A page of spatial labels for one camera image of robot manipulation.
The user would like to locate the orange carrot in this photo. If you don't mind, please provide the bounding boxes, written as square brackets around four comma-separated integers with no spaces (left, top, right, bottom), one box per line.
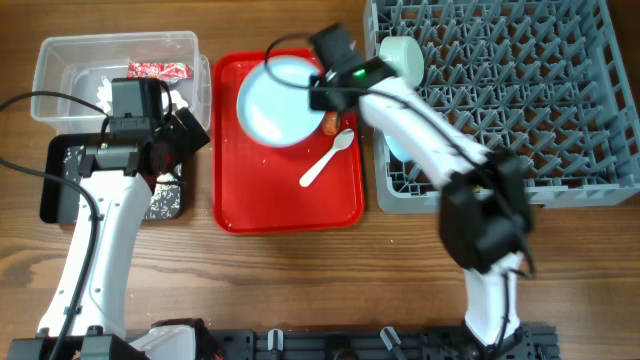
[321,112,340,136]

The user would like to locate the white plastic spoon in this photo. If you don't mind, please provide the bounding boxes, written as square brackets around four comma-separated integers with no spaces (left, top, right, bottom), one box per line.
[299,129,355,188]

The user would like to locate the light blue plate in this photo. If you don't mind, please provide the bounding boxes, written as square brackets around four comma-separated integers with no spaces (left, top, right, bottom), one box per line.
[236,56,324,148]

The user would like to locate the white rice grains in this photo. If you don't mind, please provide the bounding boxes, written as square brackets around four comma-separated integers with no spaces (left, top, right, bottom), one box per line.
[56,146,183,225]

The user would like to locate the green bowl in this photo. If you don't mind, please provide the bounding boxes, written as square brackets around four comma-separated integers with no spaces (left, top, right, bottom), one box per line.
[379,36,425,87]

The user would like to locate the light blue small bowl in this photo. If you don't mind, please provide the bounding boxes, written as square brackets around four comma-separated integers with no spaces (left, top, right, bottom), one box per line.
[384,135,412,162]

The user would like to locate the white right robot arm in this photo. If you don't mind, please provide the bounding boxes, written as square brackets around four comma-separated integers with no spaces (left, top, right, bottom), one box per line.
[309,24,533,358]

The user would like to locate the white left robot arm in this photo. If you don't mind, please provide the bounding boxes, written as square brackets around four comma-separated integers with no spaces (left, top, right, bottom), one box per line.
[8,78,217,359]

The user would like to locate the black waste tray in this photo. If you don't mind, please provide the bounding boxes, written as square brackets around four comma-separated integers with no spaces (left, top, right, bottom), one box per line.
[40,133,185,225]

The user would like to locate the grey dishwasher rack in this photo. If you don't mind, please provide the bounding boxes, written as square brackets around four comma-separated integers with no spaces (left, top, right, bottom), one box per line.
[363,0,639,208]

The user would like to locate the red snack wrapper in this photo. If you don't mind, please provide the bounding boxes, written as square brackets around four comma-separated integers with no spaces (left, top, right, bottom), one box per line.
[127,62,193,84]

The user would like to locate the crumpled white tissue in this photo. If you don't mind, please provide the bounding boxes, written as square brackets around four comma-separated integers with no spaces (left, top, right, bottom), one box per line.
[97,76,189,115]

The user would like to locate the red serving tray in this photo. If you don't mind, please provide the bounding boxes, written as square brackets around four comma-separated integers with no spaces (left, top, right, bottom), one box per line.
[211,52,365,235]

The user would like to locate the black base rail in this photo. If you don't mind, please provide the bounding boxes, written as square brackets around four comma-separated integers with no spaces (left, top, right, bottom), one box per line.
[114,327,559,360]

